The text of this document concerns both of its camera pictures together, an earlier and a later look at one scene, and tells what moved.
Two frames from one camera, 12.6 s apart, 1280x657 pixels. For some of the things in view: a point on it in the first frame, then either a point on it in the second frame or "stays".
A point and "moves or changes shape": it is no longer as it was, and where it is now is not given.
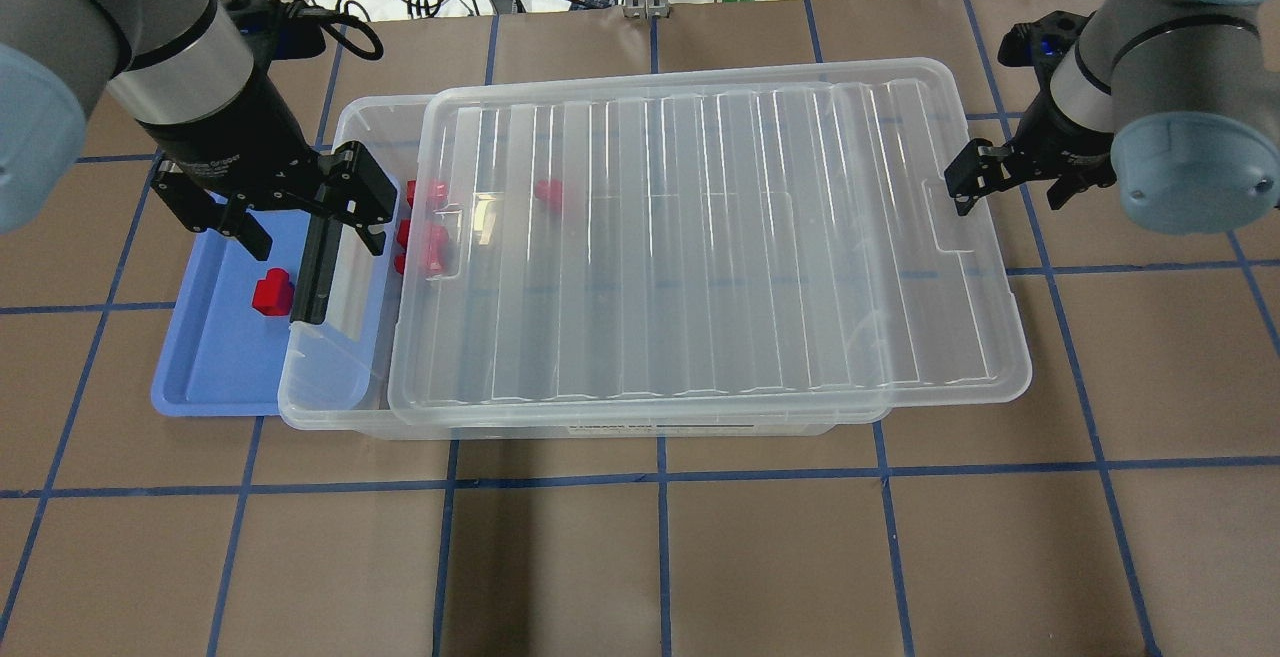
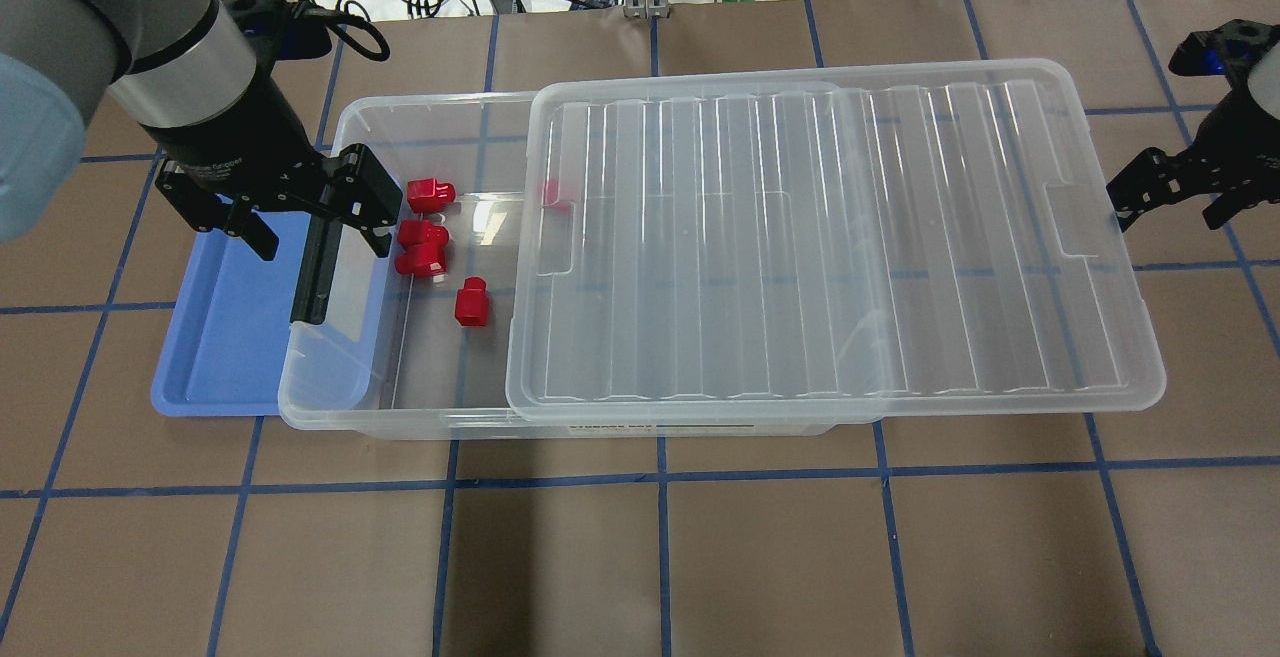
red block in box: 426,193 stays
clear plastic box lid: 595,240 moves or changes shape
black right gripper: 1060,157 → 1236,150
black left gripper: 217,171 stays
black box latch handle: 313,284 stays
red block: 273,295 → 472,304
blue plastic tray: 221,357 stays
